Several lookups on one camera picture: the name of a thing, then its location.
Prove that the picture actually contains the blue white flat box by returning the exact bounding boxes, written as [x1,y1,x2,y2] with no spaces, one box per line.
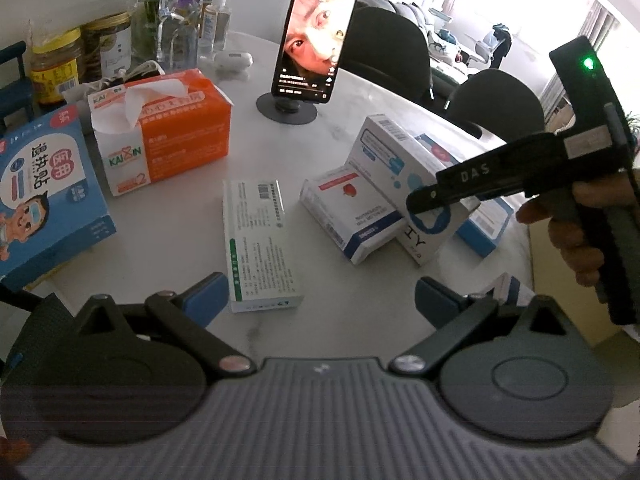
[414,132,516,260]

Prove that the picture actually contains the black smartphone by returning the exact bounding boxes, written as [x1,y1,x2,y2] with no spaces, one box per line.
[271,0,361,106]

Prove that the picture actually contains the white office chair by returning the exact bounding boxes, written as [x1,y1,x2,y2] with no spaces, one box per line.
[474,22,517,69]

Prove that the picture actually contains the blue cartoon patch box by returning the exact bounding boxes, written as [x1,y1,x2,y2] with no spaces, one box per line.
[0,105,119,292]

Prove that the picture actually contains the glass vase with plant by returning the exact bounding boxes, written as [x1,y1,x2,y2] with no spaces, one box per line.
[119,0,202,70]

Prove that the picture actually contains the white earbuds case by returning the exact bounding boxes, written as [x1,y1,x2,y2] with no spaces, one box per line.
[212,49,254,69]

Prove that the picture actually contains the black chair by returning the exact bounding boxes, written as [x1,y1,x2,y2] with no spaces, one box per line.
[342,6,432,107]
[442,69,547,139]

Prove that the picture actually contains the grey curtain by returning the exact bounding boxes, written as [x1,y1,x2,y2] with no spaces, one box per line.
[542,0,622,127]

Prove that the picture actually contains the round grey phone stand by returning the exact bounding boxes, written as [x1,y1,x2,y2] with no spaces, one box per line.
[255,91,319,124]

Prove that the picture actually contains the white box with blue drops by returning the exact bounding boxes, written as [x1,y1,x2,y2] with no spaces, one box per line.
[347,114,482,267]

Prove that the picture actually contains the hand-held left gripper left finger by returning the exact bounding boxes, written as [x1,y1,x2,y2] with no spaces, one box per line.
[70,271,256,376]

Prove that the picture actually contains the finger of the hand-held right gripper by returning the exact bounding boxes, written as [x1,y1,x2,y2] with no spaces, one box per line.
[405,182,483,217]

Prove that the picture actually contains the white strawberry medicine box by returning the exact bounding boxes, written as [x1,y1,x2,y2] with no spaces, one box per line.
[299,165,407,265]

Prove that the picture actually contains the person's right hand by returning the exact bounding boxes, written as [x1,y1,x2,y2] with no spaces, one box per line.
[515,167,640,288]

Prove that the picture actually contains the dark blue rack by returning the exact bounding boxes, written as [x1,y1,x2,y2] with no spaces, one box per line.
[0,41,34,127]

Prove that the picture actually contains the small blue striped box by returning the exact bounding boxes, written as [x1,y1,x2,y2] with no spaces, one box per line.
[482,272,537,309]

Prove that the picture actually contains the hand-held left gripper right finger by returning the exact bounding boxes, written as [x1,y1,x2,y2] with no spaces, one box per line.
[389,276,581,377]

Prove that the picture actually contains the gold lid dark jar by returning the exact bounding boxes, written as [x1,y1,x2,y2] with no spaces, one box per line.
[82,11,134,82]

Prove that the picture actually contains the yellow lid jar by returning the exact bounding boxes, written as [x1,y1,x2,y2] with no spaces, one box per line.
[29,27,86,107]

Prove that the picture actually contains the white marble desktop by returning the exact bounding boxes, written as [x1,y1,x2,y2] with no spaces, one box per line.
[0,30,540,361]

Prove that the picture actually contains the green white medicine box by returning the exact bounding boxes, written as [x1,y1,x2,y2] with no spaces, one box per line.
[222,178,305,315]

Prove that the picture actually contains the orange tissue box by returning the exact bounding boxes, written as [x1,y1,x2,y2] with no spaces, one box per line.
[87,68,235,198]

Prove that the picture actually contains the brown cardboard box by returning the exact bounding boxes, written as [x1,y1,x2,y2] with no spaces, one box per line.
[526,204,609,349]

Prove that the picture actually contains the grey sofa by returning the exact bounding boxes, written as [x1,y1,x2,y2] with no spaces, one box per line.
[360,0,453,33]

